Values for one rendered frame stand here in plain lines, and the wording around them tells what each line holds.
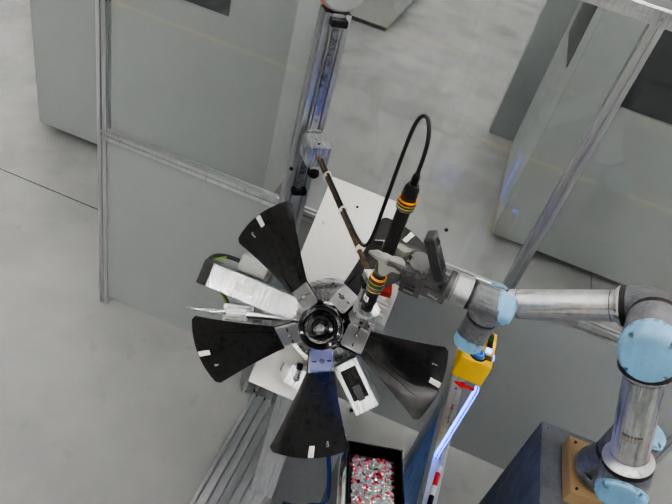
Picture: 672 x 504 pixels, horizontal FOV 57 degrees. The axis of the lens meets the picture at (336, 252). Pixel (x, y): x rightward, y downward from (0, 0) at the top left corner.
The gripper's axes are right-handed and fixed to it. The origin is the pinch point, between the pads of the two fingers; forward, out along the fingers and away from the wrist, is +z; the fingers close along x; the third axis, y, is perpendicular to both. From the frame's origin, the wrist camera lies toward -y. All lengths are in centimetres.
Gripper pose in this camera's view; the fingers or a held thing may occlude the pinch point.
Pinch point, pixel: (377, 245)
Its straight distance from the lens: 147.8
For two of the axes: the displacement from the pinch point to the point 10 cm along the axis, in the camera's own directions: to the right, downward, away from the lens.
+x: 3.5, -5.4, 7.7
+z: -9.1, -4.0, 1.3
